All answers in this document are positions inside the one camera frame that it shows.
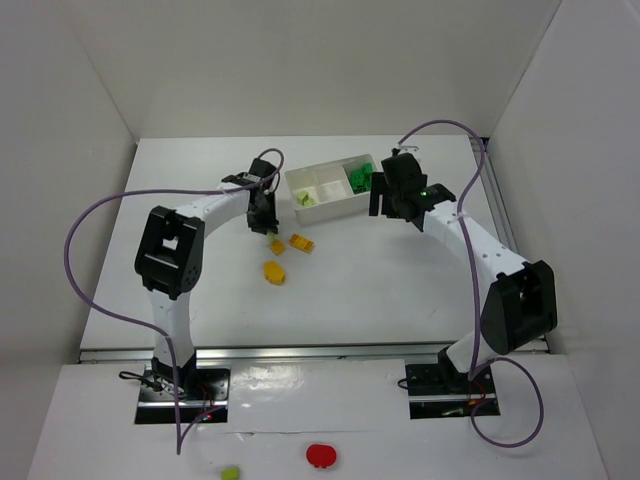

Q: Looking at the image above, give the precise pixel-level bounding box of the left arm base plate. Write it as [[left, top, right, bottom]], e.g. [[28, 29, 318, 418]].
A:
[[119, 368, 231, 425]]

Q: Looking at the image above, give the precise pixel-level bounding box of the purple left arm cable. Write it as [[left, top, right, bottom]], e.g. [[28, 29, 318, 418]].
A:
[[63, 148, 285, 455]]

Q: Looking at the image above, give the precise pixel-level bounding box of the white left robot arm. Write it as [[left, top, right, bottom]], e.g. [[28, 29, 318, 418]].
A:
[[134, 158, 278, 389]]

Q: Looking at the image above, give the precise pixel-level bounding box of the aluminium rail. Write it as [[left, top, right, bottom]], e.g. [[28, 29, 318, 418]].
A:
[[77, 341, 551, 365], [469, 136, 545, 331]]

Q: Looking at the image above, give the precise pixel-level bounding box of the light green square lego studs-up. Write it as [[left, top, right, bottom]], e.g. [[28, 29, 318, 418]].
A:
[[296, 191, 310, 206]]

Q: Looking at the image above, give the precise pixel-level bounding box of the aluminium rail front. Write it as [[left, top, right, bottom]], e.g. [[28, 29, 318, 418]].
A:
[[77, 341, 551, 365]]

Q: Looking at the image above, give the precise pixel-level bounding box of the small yellow square lego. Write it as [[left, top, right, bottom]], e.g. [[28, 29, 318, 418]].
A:
[[270, 240, 286, 256]]

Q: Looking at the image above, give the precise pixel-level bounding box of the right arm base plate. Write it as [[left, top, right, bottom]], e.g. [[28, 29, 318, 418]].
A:
[[397, 364, 500, 420]]

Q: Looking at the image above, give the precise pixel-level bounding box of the dark green lego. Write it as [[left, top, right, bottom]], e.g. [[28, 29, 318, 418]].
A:
[[348, 162, 374, 195]]

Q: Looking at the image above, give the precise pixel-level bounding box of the red round lego piece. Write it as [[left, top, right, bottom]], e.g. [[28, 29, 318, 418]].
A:
[[305, 444, 338, 469]]

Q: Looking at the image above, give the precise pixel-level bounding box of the aluminium rail right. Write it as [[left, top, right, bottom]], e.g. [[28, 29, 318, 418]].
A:
[[469, 136, 545, 331]]

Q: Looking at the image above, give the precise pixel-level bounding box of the light green lego on ledge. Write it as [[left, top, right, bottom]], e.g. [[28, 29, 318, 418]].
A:
[[220, 466, 240, 480]]

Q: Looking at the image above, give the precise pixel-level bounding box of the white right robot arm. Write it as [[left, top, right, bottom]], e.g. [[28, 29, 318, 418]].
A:
[[369, 148, 558, 388]]

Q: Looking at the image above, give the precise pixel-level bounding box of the orange-yellow rectangular lego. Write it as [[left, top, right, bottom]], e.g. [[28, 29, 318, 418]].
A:
[[289, 234, 315, 253]]

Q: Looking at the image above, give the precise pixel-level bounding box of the yellow oval lego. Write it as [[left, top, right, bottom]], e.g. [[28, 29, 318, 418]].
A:
[[263, 261, 286, 285]]

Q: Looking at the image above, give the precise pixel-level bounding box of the white divided container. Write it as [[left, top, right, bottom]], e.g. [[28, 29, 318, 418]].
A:
[[284, 154, 378, 226]]

